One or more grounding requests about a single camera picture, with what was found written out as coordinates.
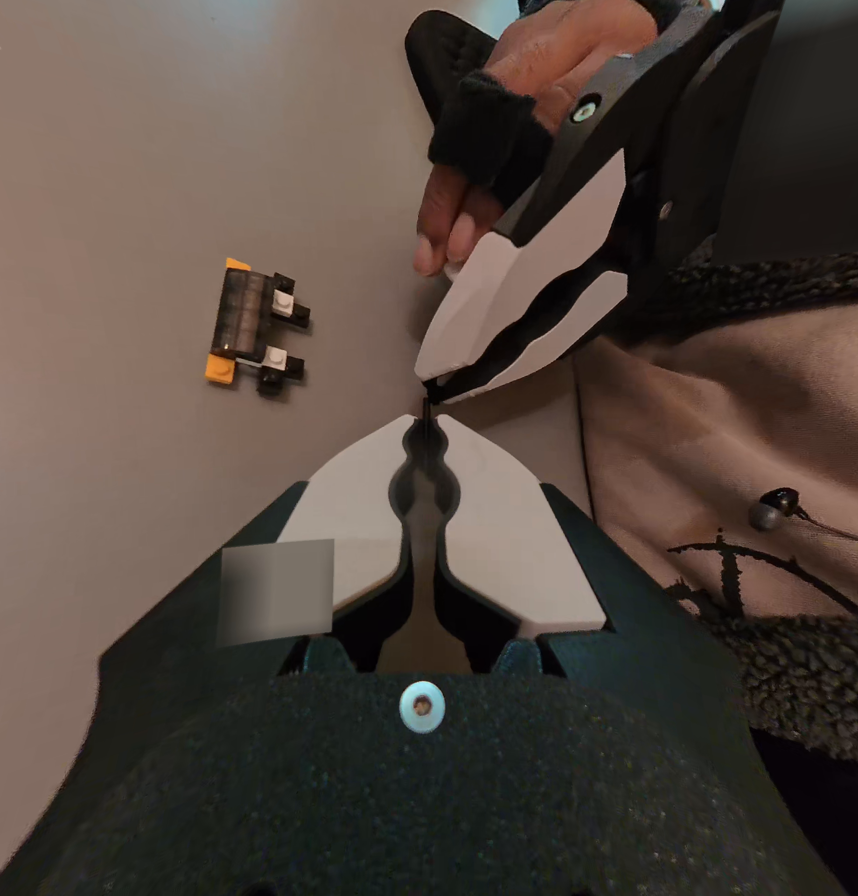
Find person's right hand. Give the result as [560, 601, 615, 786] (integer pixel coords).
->
[413, 0, 661, 279]

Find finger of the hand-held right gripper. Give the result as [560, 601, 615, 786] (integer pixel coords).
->
[429, 272, 630, 407]
[413, 147, 627, 382]

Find person's dark trousers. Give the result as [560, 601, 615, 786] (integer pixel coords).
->
[751, 728, 858, 896]

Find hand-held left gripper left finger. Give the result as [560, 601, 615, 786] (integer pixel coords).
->
[277, 413, 423, 613]

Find small lego windshield assembly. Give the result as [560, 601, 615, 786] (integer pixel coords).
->
[203, 257, 312, 399]

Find black wired earbud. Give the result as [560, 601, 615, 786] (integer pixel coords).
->
[747, 486, 858, 547]

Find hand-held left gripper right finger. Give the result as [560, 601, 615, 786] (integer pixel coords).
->
[431, 413, 608, 641]

